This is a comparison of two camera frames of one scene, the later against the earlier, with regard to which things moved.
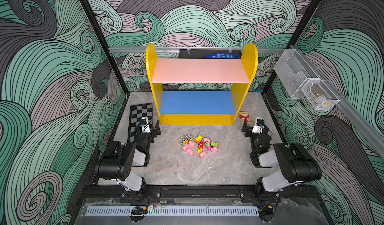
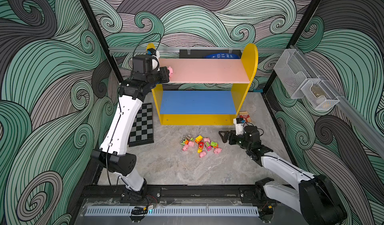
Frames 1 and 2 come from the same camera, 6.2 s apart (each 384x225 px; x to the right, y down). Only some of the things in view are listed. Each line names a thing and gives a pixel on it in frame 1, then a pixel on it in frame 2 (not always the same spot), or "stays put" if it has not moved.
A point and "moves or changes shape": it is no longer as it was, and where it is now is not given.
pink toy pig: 214,149 moves or changes shape
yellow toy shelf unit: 200,91 stays put
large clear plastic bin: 292,71 stays put
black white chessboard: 136,112 stays put
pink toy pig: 202,154 stays put
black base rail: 112,194 stays put
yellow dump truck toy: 198,139 stays put
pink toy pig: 185,147 -> 171,71
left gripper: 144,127 -> 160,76
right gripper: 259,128 -> 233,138
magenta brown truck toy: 208,145 stays put
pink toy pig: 190,151 -> 185,147
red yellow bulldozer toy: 200,145 stays put
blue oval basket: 222,56 stays put
